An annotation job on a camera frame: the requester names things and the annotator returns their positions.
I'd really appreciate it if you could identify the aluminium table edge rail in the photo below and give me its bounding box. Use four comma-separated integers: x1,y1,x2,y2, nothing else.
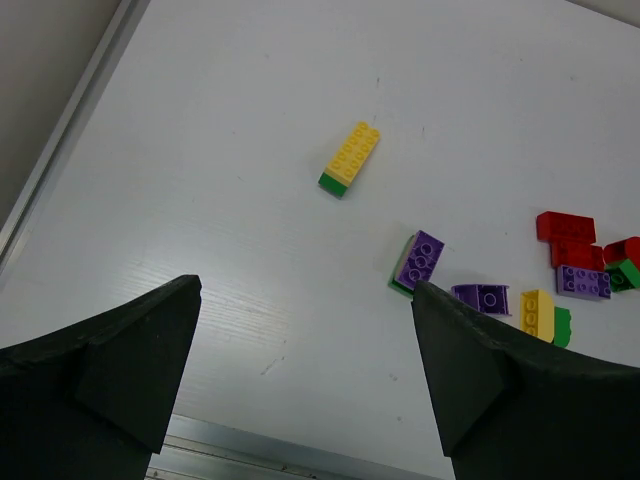
1,1,149,284

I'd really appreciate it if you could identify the curved yellow lego brick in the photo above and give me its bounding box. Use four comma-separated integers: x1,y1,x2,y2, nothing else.
520,289,555,343

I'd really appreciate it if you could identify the green square lego brick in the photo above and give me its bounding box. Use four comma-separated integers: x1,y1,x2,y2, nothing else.
605,259,640,293

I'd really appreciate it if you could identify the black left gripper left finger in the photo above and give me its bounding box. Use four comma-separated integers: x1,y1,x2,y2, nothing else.
1,275,202,479

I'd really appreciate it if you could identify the green brick under long yellow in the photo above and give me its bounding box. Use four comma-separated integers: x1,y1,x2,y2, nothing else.
318,172,349,198

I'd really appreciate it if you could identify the red lego brick near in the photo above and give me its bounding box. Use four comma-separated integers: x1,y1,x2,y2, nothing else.
550,240,605,271

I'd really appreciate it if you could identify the long yellow lego brick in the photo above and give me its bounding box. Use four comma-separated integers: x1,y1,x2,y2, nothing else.
324,121,380,187

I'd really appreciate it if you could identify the curved purple lego brick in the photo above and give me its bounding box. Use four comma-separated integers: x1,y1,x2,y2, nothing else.
451,284,510,316

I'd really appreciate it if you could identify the red rounded lego brick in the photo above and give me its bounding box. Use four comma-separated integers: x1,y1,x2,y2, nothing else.
603,236,640,267

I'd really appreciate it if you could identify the red lego brick far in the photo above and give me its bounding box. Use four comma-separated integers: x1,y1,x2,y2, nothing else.
536,211,596,245

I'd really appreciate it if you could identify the small purple lego plate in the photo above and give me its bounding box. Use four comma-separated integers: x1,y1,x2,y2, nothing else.
556,265,612,300

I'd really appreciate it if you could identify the green plate under purple brick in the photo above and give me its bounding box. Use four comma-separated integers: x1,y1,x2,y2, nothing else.
388,235,416,298

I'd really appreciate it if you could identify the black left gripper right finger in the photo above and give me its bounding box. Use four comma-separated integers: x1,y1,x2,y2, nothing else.
412,282,639,479

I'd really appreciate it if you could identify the flat purple lego brick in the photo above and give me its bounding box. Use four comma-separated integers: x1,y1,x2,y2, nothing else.
408,230,445,284

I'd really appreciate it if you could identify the small curved green brick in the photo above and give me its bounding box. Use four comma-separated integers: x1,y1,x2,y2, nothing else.
553,307,572,348

